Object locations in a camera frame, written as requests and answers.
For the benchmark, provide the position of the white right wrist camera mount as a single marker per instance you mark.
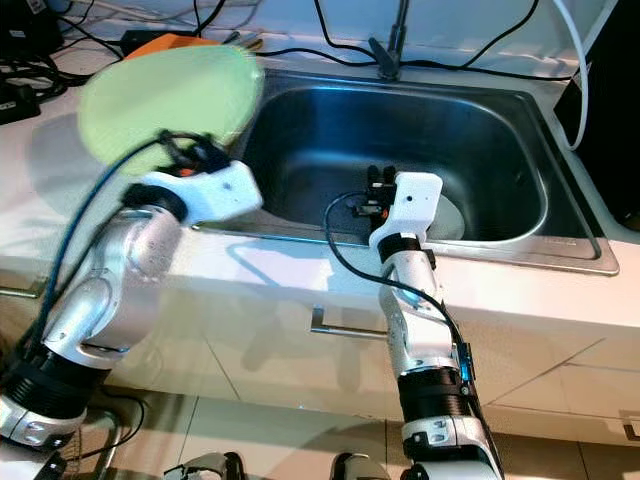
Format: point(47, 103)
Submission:
point(420, 200)

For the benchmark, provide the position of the stainless steel kitchen sink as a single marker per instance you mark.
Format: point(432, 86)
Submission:
point(460, 130)

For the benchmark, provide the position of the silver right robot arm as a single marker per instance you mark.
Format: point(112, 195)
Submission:
point(425, 330)

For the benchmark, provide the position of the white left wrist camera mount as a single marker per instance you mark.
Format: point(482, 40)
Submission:
point(220, 190)

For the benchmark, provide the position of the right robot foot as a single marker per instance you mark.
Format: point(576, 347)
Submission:
point(360, 468)

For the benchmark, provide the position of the white bowl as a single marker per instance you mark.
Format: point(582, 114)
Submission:
point(452, 218)

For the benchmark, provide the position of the dark metal faucet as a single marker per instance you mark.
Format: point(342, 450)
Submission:
point(390, 60)

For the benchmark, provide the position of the thin metal utensil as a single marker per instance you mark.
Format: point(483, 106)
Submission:
point(243, 41)

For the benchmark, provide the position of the white kitchen cabinet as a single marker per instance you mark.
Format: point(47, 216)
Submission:
point(260, 370)

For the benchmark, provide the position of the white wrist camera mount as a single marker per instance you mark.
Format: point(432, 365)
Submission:
point(220, 190)
point(420, 200)

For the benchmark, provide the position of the light green plate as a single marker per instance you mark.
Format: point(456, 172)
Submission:
point(160, 100)

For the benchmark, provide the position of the small flat black box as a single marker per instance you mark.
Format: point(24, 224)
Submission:
point(145, 40)

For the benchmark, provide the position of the black charger block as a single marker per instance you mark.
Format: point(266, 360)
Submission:
point(30, 25)

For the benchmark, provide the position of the large black appliance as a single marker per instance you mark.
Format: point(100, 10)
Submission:
point(615, 100)

